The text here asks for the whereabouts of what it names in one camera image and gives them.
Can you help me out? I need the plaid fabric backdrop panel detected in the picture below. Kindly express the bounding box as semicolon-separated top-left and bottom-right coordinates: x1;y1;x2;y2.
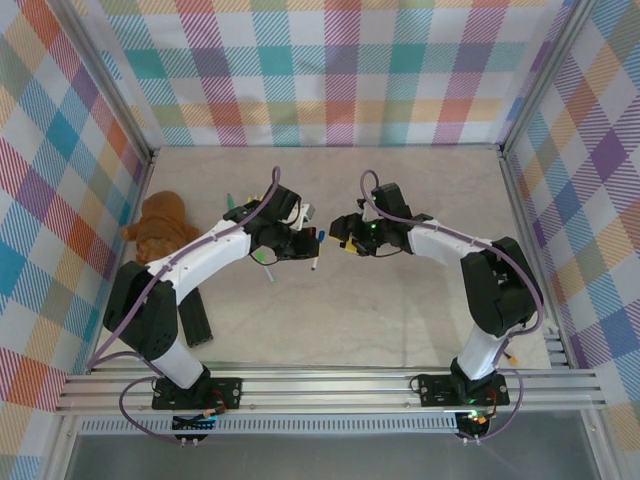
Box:
504;0;640;480
0;0;151;480
79;0;576;149

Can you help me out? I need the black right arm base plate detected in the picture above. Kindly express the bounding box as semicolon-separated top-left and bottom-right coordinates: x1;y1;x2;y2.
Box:
416;373;508;408

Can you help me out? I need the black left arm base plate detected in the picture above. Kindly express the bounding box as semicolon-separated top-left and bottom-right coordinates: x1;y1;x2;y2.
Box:
151;377;245;412

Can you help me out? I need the slotted grey cable duct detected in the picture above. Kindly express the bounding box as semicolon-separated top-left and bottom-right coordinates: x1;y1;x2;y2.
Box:
78;416;460;435

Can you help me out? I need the aluminium table edge rail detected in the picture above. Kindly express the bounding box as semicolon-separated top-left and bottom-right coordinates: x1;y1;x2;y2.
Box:
88;149;160;374
499;147;569;370

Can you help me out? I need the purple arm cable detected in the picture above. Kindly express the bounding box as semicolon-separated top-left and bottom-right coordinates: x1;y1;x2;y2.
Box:
360;169;546;445
87;166;282;445

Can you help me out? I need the black rectangular box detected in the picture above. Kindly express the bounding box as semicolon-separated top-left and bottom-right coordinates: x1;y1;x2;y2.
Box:
177;289;216;349

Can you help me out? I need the black controller board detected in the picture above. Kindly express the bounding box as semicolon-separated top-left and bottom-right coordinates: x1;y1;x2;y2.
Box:
453;408;497;444
171;412;225;447

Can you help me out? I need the wide aluminium base rail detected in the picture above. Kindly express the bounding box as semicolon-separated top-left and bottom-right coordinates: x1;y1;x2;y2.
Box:
53;366;609;417

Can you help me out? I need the aluminium frame post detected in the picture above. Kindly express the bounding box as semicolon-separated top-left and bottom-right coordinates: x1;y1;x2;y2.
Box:
48;0;157;161
498;0;599;160

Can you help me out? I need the brown plush toy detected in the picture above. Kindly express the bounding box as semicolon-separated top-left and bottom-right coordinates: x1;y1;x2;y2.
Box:
118;189;204;266

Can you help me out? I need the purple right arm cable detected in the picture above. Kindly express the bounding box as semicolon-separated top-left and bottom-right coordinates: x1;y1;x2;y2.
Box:
360;169;546;445

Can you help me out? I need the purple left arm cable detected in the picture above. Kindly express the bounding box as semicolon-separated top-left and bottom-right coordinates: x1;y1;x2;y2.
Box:
87;166;282;445

